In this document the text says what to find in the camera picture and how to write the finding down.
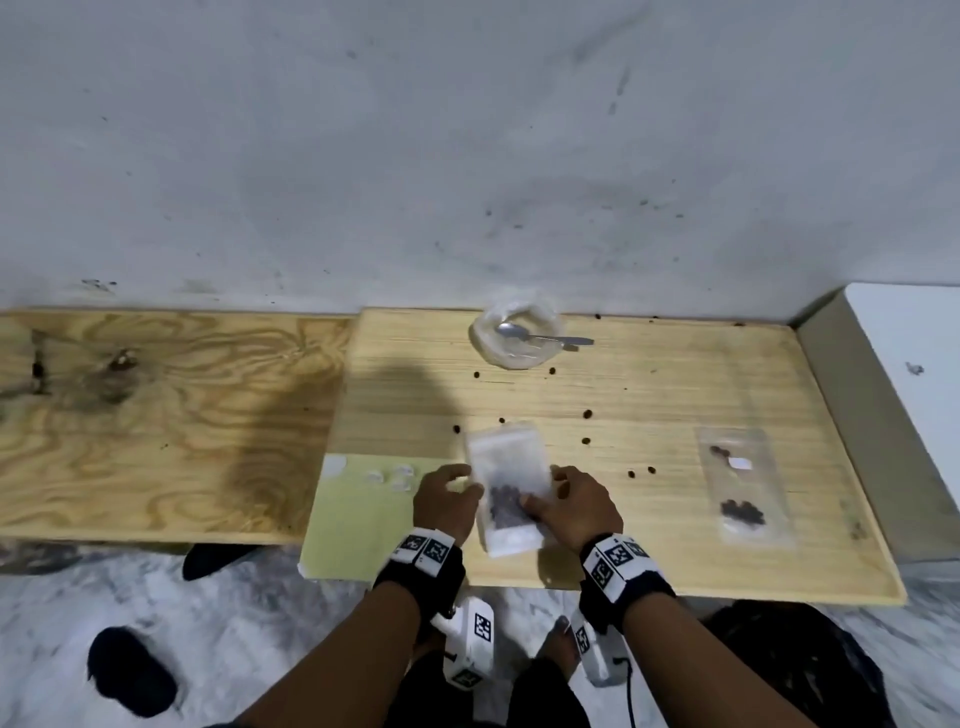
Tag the person's right hand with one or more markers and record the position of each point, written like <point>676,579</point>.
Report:
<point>585,517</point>

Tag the person's left hand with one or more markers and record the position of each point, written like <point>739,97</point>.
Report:
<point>446,510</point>

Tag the group of white sticker labels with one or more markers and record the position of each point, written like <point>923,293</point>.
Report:
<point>401,472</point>

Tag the clear zip plastic bag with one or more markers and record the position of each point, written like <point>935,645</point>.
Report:
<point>757,487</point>
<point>510,457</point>

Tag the metal spoon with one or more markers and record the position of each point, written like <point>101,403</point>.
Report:
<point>514,328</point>

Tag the person's right forearm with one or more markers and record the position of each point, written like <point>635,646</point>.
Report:
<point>712,667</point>

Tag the person's left forearm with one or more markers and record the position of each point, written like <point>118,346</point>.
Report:
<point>352,660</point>

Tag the person's bare foot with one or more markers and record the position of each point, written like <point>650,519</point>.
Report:
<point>559,645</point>

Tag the black left wristband with markers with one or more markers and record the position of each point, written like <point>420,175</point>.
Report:
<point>424,585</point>

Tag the black wristband with markers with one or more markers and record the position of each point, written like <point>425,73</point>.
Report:
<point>424,585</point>
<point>600,611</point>

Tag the black right wristband with markers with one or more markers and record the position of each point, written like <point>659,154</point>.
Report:
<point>600,611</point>

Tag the yellow-green backing sheet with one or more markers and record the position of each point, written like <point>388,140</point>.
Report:
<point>352,525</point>

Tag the translucent plastic bowl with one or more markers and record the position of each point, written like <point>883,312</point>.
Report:
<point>495,352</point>

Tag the flat black object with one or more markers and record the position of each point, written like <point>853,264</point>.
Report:
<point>214,559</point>

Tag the plywood board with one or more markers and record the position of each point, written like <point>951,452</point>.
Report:
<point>187,450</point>

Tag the black crumpled plastic sack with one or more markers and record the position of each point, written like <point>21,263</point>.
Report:
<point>810,660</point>

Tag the white table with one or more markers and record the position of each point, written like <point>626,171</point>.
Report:
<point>900,330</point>

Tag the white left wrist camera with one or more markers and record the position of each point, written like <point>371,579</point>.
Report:
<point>472,645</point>

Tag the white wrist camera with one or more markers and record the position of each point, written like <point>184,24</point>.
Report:
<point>600,660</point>
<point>472,645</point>

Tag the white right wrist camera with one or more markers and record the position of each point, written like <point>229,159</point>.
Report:
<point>600,660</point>

